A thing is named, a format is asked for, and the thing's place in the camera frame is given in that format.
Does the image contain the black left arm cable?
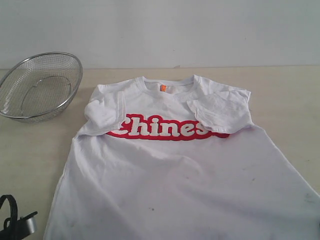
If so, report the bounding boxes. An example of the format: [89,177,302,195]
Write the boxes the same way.
[0,194,20,240]

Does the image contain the metal wire mesh basket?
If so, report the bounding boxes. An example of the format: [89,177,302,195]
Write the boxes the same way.
[0,52,83,123]

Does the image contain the white t-shirt red lettering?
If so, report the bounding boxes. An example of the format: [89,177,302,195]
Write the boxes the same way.
[44,75,320,240]

